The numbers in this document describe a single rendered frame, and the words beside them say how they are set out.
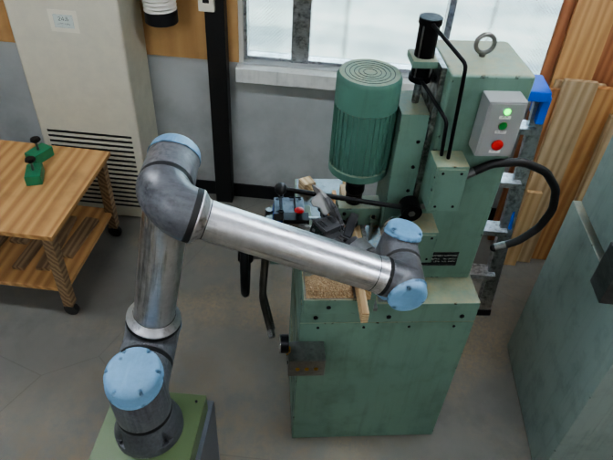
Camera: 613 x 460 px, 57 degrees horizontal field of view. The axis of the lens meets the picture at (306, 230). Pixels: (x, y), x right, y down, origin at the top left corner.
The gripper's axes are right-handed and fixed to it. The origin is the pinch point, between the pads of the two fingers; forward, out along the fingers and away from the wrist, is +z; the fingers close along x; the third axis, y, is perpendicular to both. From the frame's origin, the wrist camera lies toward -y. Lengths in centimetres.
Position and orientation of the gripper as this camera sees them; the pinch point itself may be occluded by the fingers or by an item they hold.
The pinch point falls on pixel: (306, 203)
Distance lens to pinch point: 163.4
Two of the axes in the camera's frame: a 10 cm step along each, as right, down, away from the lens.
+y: -7.0, 3.1, -6.5
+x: -2.6, 7.4, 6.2
